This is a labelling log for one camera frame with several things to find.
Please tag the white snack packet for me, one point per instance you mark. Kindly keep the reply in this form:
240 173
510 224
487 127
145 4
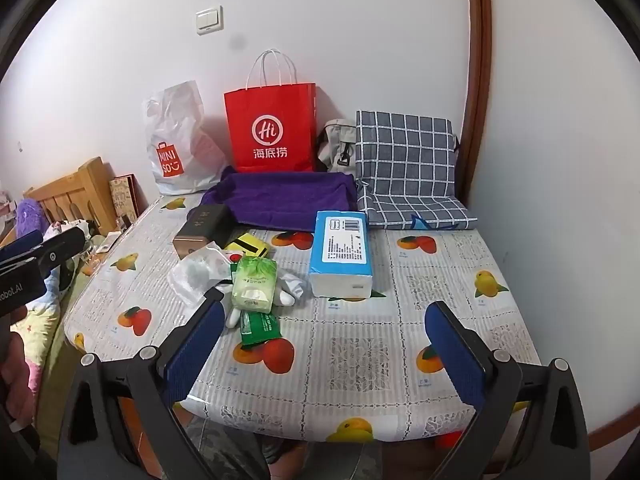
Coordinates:
232 258

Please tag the yellow zip pouch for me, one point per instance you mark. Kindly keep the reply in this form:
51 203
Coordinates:
250 247

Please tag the purple plush toy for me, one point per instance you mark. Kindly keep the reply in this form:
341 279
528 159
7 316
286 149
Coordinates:
27 215

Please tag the dark green wipes packet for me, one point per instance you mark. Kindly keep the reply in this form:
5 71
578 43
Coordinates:
260 327

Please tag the blue tissue pack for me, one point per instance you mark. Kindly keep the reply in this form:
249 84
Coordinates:
340 245

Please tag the patterned gift box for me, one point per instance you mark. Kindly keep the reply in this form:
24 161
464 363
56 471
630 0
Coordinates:
122 197

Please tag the person's left hand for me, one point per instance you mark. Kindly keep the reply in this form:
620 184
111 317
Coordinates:
15 370

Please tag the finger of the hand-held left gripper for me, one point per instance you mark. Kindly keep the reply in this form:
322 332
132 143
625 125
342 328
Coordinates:
62 242
22 242

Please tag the fruit print tablecloth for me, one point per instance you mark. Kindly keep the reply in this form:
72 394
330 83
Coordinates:
350 360

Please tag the red paper bag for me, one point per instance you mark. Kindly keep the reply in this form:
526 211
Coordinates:
270 110

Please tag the beige backpack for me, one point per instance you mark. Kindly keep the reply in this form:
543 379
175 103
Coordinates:
335 145

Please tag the person's camouflage trousers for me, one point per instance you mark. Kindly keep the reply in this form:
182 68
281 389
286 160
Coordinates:
225 450

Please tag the small black device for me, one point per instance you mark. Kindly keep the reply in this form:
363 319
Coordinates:
125 221

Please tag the wooden bedside table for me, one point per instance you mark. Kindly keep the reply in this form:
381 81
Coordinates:
107 260

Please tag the wooden baseboard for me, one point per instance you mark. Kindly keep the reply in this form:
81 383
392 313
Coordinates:
615 427

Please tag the wooden headboard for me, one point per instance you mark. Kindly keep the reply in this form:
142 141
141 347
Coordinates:
85 185

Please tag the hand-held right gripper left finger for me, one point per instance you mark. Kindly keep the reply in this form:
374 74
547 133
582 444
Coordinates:
197 345

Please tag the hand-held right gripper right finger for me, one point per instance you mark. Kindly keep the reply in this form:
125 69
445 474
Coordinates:
455 355

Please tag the white plastic shopping bag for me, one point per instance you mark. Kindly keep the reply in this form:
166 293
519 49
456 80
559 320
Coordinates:
175 130

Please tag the light green tissue packet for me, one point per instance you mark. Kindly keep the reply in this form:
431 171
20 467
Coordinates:
255 285

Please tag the purple fabric storage bag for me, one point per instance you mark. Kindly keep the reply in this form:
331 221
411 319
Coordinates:
290 200

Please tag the clear glass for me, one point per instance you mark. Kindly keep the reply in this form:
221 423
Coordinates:
91 258

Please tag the wooden door frame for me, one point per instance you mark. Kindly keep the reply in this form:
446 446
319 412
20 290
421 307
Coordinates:
477 60

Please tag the translucent small plastic bag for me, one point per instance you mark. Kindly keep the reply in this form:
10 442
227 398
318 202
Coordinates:
195 275

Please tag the white wall light switch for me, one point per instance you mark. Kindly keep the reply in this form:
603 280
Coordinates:
210 20

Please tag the dark green tin box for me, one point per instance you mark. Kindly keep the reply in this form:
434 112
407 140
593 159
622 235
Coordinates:
205 225

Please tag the white glove green cuff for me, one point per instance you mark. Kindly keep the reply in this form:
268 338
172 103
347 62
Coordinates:
235 317

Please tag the grey checked cushion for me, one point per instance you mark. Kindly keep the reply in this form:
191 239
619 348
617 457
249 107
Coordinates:
405 160

